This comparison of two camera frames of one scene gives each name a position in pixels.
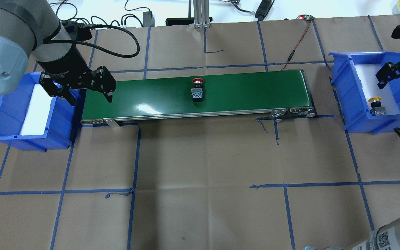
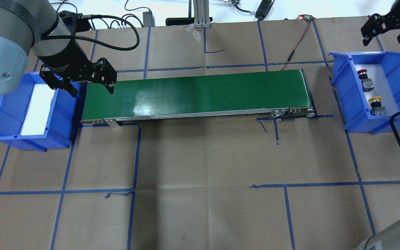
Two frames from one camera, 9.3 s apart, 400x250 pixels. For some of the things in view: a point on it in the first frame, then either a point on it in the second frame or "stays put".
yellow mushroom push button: (376, 109) stays put
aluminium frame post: (201, 13) stays put
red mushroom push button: (197, 92) -> (367, 83)
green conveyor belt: (282, 94) stays put
